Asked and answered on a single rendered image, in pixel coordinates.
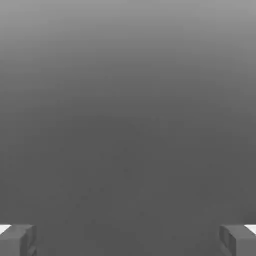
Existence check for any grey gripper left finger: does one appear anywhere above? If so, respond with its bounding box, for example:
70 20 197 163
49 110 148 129
0 224 38 256

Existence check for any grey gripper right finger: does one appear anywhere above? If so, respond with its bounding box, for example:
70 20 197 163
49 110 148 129
218 224 256 256

